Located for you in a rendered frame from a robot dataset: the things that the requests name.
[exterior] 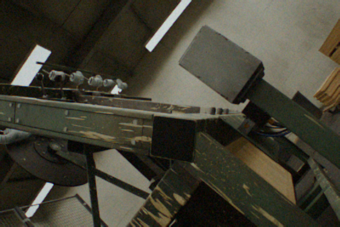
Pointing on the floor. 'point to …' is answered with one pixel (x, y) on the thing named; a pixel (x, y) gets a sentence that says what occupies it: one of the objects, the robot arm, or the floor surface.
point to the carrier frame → (228, 192)
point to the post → (296, 119)
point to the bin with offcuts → (307, 104)
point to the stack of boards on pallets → (333, 44)
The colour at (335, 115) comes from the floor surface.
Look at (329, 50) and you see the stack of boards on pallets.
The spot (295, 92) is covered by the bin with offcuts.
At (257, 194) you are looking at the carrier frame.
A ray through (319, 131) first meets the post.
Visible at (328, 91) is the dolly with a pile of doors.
